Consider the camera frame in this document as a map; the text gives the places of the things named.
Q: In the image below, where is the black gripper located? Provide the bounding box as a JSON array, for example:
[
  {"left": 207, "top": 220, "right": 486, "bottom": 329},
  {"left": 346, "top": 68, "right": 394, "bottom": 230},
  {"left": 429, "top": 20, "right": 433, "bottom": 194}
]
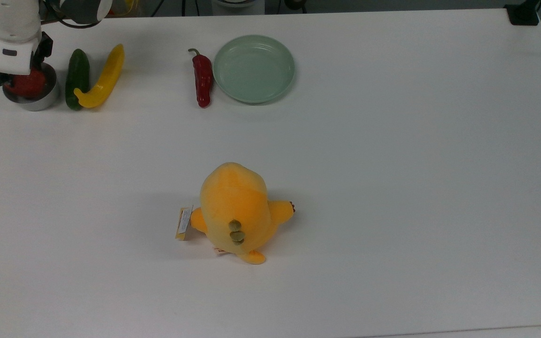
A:
[{"left": 0, "top": 31, "right": 54, "bottom": 88}]

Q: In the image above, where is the black clamp mount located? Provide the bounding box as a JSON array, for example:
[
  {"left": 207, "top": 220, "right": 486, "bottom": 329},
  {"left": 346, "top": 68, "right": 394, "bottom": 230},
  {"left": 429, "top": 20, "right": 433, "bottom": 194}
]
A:
[{"left": 504, "top": 0, "right": 541, "bottom": 27}]

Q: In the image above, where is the green cucumber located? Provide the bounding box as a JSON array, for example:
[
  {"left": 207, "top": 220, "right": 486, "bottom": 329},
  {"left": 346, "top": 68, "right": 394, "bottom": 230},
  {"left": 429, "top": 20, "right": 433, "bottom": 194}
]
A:
[{"left": 65, "top": 48, "right": 91, "bottom": 112}]

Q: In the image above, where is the red apple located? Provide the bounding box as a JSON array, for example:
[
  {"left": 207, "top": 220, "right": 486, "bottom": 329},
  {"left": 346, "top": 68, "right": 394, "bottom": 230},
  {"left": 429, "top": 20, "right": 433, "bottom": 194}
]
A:
[{"left": 5, "top": 69, "right": 47, "bottom": 99}]

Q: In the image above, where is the yellow banana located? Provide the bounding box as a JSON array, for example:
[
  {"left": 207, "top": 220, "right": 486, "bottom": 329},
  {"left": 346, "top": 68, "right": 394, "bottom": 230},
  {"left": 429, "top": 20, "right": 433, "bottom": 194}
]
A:
[{"left": 73, "top": 44, "right": 125, "bottom": 109}]

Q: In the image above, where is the pale green plate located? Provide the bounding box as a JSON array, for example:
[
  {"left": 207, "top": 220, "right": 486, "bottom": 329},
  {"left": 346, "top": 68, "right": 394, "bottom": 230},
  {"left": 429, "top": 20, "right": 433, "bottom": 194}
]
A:
[{"left": 213, "top": 35, "right": 296, "bottom": 104}]

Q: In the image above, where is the red chili pepper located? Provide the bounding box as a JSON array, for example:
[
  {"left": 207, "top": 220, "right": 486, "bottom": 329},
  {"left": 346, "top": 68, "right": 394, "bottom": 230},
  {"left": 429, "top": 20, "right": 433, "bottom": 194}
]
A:
[{"left": 187, "top": 48, "right": 214, "bottom": 108}]

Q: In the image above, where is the orange plush dinosaur toy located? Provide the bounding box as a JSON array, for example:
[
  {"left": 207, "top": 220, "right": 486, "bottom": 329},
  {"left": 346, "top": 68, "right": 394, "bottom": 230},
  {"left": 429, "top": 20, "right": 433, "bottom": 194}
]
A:
[{"left": 190, "top": 162, "right": 296, "bottom": 266}]

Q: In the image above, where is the white paper hang tag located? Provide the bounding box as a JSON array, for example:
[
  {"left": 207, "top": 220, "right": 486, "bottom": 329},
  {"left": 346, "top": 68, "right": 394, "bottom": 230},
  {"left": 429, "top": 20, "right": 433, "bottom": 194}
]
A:
[{"left": 175, "top": 205, "right": 194, "bottom": 242}]

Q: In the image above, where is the grey bowl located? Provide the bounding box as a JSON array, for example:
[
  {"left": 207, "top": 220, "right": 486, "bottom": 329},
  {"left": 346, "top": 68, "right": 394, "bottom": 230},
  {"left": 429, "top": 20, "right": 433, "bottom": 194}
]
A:
[{"left": 1, "top": 62, "right": 61, "bottom": 112}]

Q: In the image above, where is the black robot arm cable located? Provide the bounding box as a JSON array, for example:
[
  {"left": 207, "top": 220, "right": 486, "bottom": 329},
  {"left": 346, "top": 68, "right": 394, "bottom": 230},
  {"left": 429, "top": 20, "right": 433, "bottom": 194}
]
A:
[{"left": 40, "top": 0, "right": 109, "bottom": 30}]

